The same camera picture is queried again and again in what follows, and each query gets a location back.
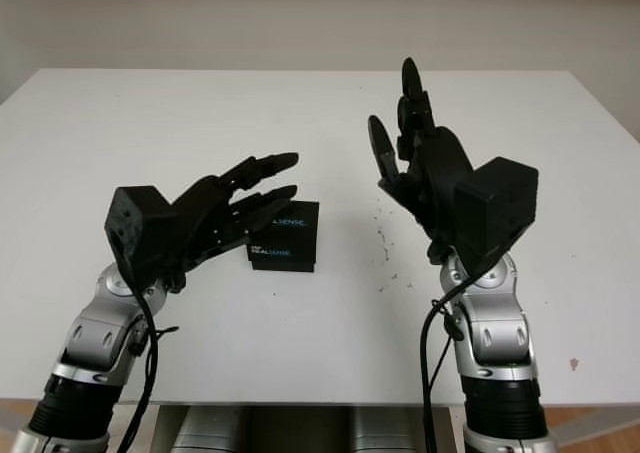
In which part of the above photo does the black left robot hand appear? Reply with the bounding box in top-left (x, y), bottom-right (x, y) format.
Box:
top-left (144, 150), bottom-right (302, 294)

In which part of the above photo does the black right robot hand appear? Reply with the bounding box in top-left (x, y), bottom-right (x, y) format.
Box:
top-left (367, 57), bottom-right (477, 262)

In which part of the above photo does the black RealSense box lid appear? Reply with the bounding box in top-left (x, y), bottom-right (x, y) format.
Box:
top-left (244, 200), bottom-right (322, 266)

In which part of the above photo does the grey left robot thigh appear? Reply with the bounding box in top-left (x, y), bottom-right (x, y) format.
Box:
top-left (172, 406), bottom-right (251, 453)

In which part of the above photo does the grey robot thigh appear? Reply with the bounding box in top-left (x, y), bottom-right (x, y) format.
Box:
top-left (349, 406), bottom-right (451, 453)
top-left (172, 406), bottom-right (251, 453)

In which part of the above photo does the grey right robot thigh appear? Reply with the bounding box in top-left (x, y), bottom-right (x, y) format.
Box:
top-left (349, 406), bottom-right (451, 453)

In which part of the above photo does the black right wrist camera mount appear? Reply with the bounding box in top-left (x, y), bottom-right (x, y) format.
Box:
top-left (452, 155), bottom-right (541, 270)

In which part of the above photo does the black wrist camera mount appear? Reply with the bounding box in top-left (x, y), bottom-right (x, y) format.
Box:
top-left (452, 155), bottom-right (541, 270)
top-left (102, 185), bottom-right (174, 280)

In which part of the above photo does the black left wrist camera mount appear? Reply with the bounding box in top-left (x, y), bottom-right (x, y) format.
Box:
top-left (102, 185), bottom-right (174, 280)

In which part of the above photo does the black camera box base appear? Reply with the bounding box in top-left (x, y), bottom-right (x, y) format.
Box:
top-left (249, 259), bottom-right (317, 275)

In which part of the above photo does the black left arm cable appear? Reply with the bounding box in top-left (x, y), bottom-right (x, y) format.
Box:
top-left (119, 267), bottom-right (181, 453)

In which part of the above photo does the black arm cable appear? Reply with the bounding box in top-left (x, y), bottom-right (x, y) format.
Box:
top-left (419, 257), bottom-right (501, 453)
top-left (119, 267), bottom-right (181, 453)

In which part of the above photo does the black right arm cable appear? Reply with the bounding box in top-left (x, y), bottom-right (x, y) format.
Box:
top-left (419, 257), bottom-right (501, 453)

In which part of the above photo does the white table frame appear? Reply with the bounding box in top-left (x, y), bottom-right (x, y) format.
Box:
top-left (152, 405), bottom-right (176, 453)

